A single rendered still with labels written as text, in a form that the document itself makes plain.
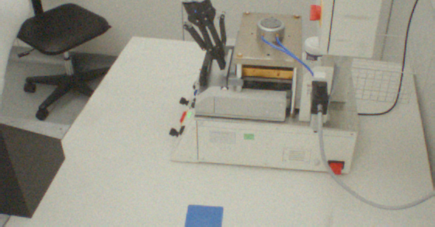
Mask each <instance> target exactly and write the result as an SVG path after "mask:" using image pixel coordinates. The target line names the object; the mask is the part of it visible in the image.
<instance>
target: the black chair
mask: <svg viewBox="0 0 435 227"><path fill-rule="evenodd" d="M32 7H33V11H34V15H35V16H32V17H30V18H28V19H26V20H25V21H24V22H23V24H22V26H21V29H20V30H19V33H18V35H17V38H18V39H20V40H21V41H23V42H24V43H26V44H27V45H29V46H31V47H33V49H32V50H30V51H25V52H23V53H21V54H18V58H22V57H24V56H27V55H28V54H30V52H31V51H33V50H35V49H36V50H38V51H39V52H40V53H41V54H45V55H58V54H62V53H64V59H63V60H64V66H65V70H66V73H65V74H64V75H50V76H35V77H27V78H26V82H28V83H25V84H24V87H23V90H24V91H26V92H33V93H34V92H35V91H36V84H33V82H34V83H40V84H46V85H52V86H58V87H57V88H56V89H55V90H54V91H53V92H52V93H51V94H50V95H49V96H48V97H47V98H46V99H45V100H44V101H43V102H42V103H41V104H40V105H39V106H38V109H39V110H38V111H37V113H36V118H37V119H38V120H43V119H44V118H45V117H46V116H47V115H48V114H49V111H48V110H47V109H46V108H48V107H49V106H50V105H51V104H52V103H55V102H56V101H57V100H58V99H60V98H61V97H62V96H63V95H65V94H66V93H67V92H69V91H70V90H72V89H74V90H77V91H79V92H80V93H82V94H84V95H85V96H87V97H89V98H91V97H92V95H93V93H94V92H95V91H94V89H92V88H89V87H88V86H87V85H86V84H85V83H86V82H89V81H92V80H94V79H97V78H98V77H101V76H103V75H106V73H107V72H108V71H109V70H110V69H111V68H112V66H110V67H106V68H100V69H96V70H91V71H87V72H79V73H77V72H76V65H77V61H76V56H75V55H71V56H69V50H72V49H74V48H76V47H78V46H79V45H82V44H84V43H86V42H88V41H89V40H92V39H94V38H96V37H99V36H100V35H102V34H104V33H105V32H106V31H107V30H109V29H111V27H112V26H111V25H109V23H108V21H107V20H106V19H104V18H103V17H102V16H100V15H98V14H95V13H94V12H90V11H89V10H87V9H85V8H83V7H81V6H80V5H76V4H72V3H67V4H63V5H59V6H58V7H55V8H53V9H50V10H48V11H46V12H44V10H43V6H42V4H41V0H32Z"/></svg>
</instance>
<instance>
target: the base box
mask: <svg viewBox="0 0 435 227"><path fill-rule="evenodd" d="M322 137H323V145H324V150H325V157H326V159H327V163H328V164H329V167H330V168H331V170H332V171H333V172H334V173H335V174H336V175H341V173H349V172H350V167H351V163H352V159H353V153H354V149H355V145H356V138H357V132H355V131H327V130H322ZM170 160H173V161H181V162H198V163H199V161H201V162H217V163H227V164H235V165H244V166H261V167H270V168H287V169H303V170H312V171H320V172H328V171H327V170H326V168H325V165H324V163H323V161H322V157H321V154H320V148H319V135H318V133H314V132H313V130H312V129H308V128H298V127H280V126H269V125H260V124H241V123H232V122H229V123H221V122H212V121H201V120H194V117H193V119H192V121H191V122H190V124H189V126H188V127H187V129H186V131H185V133H184V134H183V136H182V138H181V140H180V141H179V143H178V145H177V146H176V150H175V151H174V153H173V154H172V157H171V159H170Z"/></svg>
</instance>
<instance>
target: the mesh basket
mask: <svg viewBox="0 0 435 227"><path fill-rule="evenodd" d="M405 52H406V57H407V58H408V59H407V61H410V58H411V60H412V64H413V67H412V68H410V65H409V63H408V66H409V68H410V72H409V71H408V72H406V71H407V69H406V70H405V71H404V72H398V71H396V70H395V69H397V68H393V69H394V71H391V70H383V69H375V68H367V67H366V68H361V67H354V66H353V65H358V64H354V63H352V68H351V71H352V69H354V68H359V72H355V73H358V76H359V73H360V77H358V76H357V77H354V73H353V76H352V77H353V87H354V78H357V79H358V78H360V80H355V81H360V82H361V72H360V70H361V69H367V70H374V71H375V72H376V71H381V72H383V74H382V73H381V79H376V78H375V75H376V74H375V72H374V74H370V75H374V78H372V79H373V82H374V79H376V80H382V82H376V80H375V86H376V83H382V85H383V84H388V86H389V83H383V79H382V78H383V75H384V72H391V75H389V73H388V75H385V76H388V77H389V76H392V72H395V76H392V77H396V80H394V81H391V82H397V85H398V82H399V81H398V80H397V77H398V79H399V76H396V72H397V73H404V75H405V77H406V78H407V76H408V73H409V75H410V74H412V75H411V78H413V75H414V74H416V69H415V65H414V62H413V59H412V53H411V51H409V53H410V58H409V56H408V55H407V54H408V51H405ZM406 57H405V60H406ZM359 61H360V60H359ZM353 62H354V60H353ZM410 64H411V62H410ZM360 66H361V64H360ZM408 66H407V68H408ZM381 68H382V67H381ZM413 68H414V72H415V73H414V72H413V73H412V71H411V70H413ZM387 69H389V68H387ZM406 73H407V74H406ZM363 74H366V78H362V79H365V81H362V82H367V81H366V79H368V72H367V73H363ZM411 78H410V81H411ZM415 78H416V75H415ZM390 80H391V77H390V78H389V79H387V80H384V81H389V82H390ZM403 80H404V76H403ZM410 81H409V79H408V78H407V82H406V81H405V80H404V81H401V82H404V83H405V84H406V86H407V83H408V84H409V83H411V85H412V86H413V83H414V81H415V79H414V81H412V82H410ZM391 85H396V84H391V83H390V87H391ZM397 85H396V88H397ZM356 86H361V93H356V92H355V95H356V94H361V96H362V85H358V84H356ZM365 86H366V85H364V89H363V91H364V90H369V81H368V89H365ZM375 86H370V87H372V89H373V87H375ZM398 86H400V85H398ZM377 88H383V90H384V89H390V88H384V85H383V87H381V84H380V87H377ZM377 88H376V93H377V92H379V93H380V92H382V91H379V90H377ZM396 88H395V91H394V92H392V88H391V92H390V93H391V96H392V93H394V96H395V93H397V92H396ZM408 88H409V86H408ZM404 89H405V91H406V88H405V86H404ZM404 89H400V90H403V92H402V93H400V94H402V95H403V93H404ZM410 89H411V86H410ZM410 89H409V92H410ZM356 91H357V88H356ZM370 91H371V92H372V91H375V90H369V98H370V99H369V100H371V96H375V95H371V94H370ZM407 92H408V89H407ZM407 92H406V93H405V94H404V95H407V94H408V96H409V94H410V96H411V94H412V92H410V93H407ZM379 93H378V95H376V97H377V100H373V101H379V100H378V96H379ZM397 94H398V93H397ZM363 95H368V94H364V92H363ZM408 96H407V99H404V100H407V103H408ZM399 99H400V103H401V101H402V98H400V95H399ZM359 100H366V99H363V96H362V99H359ZM409 100H410V97H409Z"/></svg>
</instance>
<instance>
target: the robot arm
mask: <svg viewBox="0 0 435 227"><path fill-rule="evenodd" d="M180 1H181V2H182V4H183V7H184V9H185V10H186V14H187V15H188V17H187V21H186V22H185V23H184V24H183V29H184V30H186V31H187V32H189V33H190V34H191V36H192V37H193V39H194V40H195V41H196V43H197V45H198V46H199V47H200V48H201V50H202V51H210V53H211V56H212V58H213V59H214V60H216V62H217V64H218V66H219V68H220V70H224V69H225V65H226V62H225V59H224V57H225V52H224V48H223V47H224V46H226V43H227V36H226V29H225V23H224V18H225V15H226V12H217V11H216V9H215V8H214V7H213V5H212V3H211V0H180ZM29 14H30V3H29V0H0V123H1V105H2V93H3V89H4V84H5V80H4V76H5V70H6V67H7V64H8V60H9V55H10V51H11V49H12V45H13V43H14V41H15V39H16V37H17V35H18V33H19V30H20V29H21V26H22V24H23V22H24V21H25V20H26V18H27V17H28V16H29ZM215 16H216V17H217V19H218V20H219V28H220V34H221V40H220V38H219V36H218V32H217V31H216V29H215V27H214V17H215ZM193 24H194V25H195V26H197V27H198V29H199V31H200V32H201V34H202V36H203V39H204V40H203V39H202V37H201V36H200V34H199V33H198V32H197V31H196V29H195V28H194V27H193ZM206 26H207V28H208V29H209V31H210V32H211V35H212V37H213V39H214V44H215V46H214V45H213V43H212V40H211V37H210V35H209V33H208V31H207V28H206ZM204 41H205V42H204Z"/></svg>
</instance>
